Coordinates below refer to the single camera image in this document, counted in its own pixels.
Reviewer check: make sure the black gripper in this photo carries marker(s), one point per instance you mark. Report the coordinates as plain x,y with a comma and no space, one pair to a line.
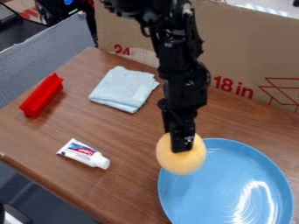
184,95

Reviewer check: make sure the yellow ball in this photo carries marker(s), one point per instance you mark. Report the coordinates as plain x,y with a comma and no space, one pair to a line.
182,162

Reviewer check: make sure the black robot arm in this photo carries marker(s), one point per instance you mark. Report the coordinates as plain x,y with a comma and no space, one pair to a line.
168,23

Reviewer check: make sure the blue plate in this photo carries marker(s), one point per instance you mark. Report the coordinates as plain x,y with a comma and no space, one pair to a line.
239,188

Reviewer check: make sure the light blue folded cloth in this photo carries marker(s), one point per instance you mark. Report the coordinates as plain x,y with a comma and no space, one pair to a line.
124,89

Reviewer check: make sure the white toothpaste tube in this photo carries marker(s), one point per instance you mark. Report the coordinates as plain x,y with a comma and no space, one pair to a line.
81,153

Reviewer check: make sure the red plastic block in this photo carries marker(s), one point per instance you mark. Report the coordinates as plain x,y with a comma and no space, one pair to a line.
41,96

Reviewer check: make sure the grey fabric partition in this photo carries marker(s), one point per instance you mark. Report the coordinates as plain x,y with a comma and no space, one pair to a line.
29,61

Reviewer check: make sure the black equipment in background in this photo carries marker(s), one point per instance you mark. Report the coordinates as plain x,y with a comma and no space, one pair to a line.
56,10

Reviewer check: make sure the cardboard box wall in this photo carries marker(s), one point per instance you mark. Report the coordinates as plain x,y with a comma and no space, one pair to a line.
249,49

